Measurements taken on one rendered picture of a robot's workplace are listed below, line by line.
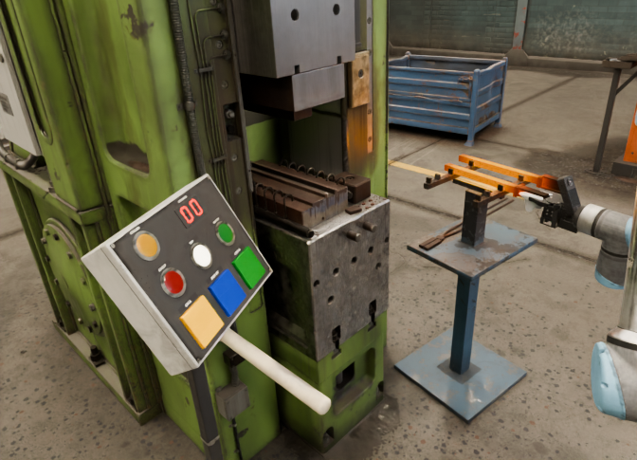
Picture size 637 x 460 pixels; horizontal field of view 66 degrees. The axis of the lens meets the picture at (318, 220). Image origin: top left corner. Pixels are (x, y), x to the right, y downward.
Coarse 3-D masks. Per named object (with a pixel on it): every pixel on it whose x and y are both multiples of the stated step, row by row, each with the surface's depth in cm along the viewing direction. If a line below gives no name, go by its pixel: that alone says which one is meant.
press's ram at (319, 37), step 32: (256, 0) 118; (288, 0) 118; (320, 0) 126; (352, 0) 133; (256, 32) 122; (288, 32) 121; (320, 32) 129; (352, 32) 137; (256, 64) 126; (288, 64) 124; (320, 64) 132
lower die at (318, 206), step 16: (256, 176) 167; (272, 176) 164; (304, 176) 164; (288, 192) 154; (304, 192) 153; (320, 192) 150; (336, 192) 152; (272, 208) 153; (288, 208) 147; (304, 208) 145; (320, 208) 149; (336, 208) 154; (304, 224) 146
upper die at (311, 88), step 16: (336, 64) 136; (240, 80) 141; (256, 80) 136; (272, 80) 132; (288, 80) 127; (304, 80) 129; (320, 80) 134; (336, 80) 138; (256, 96) 139; (272, 96) 134; (288, 96) 129; (304, 96) 131; (320, 96) 135; (336, 96) 140
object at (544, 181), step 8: (464, 160) 192; (480, 160) 187; (488, 168) 184; (496, 168) 181; (504, 168) 179; (512, 168) 179; (528, 176) 172; (536, 176) 170; (544, 176) 167; (552, 176) 167; (544, 184) 169; (552, 184) 167
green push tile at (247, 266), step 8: (248, 248) 113; (240, 256) 110; (248, 256) 112; (232, 264) 108; (240, 264) 109; (248, 264) 112; (256, 264) 114; (240, 272) 109; (248, 272) 110; (256, 272) 113; (264, 272) 115; (248, 280) 110; (256, 280) 112
